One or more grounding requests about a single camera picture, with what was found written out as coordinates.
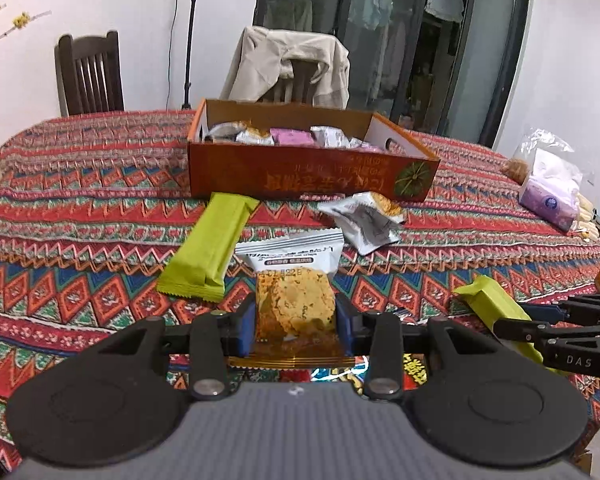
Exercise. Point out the green snack packet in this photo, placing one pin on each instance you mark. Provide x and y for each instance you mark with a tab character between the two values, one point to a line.
485	297
205	250

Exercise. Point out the sliding glass door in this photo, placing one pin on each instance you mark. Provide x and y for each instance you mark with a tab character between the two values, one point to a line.
395	50

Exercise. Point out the hanging clothes behind glass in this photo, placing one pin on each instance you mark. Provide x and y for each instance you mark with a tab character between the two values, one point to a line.
380	5

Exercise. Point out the silver packet with text label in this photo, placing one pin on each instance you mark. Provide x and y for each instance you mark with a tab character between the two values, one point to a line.
367	220

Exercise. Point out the purple snack packet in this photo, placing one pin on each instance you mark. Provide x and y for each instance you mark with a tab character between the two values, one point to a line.
292	136
371	148

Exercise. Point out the clear plastic bag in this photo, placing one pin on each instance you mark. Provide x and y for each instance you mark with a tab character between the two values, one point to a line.
555	160

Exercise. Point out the brown round pastry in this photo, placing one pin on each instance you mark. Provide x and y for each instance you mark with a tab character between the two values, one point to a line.
516	168

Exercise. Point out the dark wooden chair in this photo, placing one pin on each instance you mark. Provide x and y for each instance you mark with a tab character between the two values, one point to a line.
92	75

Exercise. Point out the red cardboard box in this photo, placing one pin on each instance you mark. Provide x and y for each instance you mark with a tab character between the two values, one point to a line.
300	175

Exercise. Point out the yellow flower sprigs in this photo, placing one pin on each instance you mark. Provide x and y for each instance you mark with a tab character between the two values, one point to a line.
17	21

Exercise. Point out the purple tissue pack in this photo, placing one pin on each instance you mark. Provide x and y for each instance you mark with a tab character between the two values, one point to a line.
550	202

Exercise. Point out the chair under beige jacket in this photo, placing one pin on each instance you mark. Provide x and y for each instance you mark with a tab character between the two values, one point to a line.
300	80

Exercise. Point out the silver gold snack packet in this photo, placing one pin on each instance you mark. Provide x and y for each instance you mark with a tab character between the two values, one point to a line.
330	136

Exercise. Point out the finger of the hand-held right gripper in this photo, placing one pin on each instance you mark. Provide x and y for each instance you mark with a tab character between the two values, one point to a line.
542	310
570	355

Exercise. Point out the clear cracker packet white label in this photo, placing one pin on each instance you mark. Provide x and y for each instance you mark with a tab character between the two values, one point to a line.
295	300

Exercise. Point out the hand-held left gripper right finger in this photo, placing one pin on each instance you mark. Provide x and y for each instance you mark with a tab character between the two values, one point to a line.
344	327

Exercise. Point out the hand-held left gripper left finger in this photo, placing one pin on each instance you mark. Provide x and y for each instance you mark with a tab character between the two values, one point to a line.
247	325

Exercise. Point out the colourful candy wrapper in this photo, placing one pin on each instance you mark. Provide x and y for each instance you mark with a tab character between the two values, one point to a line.
330	377

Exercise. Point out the golden cracker packet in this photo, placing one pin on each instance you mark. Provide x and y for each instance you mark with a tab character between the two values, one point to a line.
256	135

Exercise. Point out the pale yellow sticks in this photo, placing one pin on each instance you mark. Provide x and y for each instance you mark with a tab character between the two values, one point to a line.
587	215

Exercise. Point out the beige jacket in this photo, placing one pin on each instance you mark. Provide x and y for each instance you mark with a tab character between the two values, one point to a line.
260	60

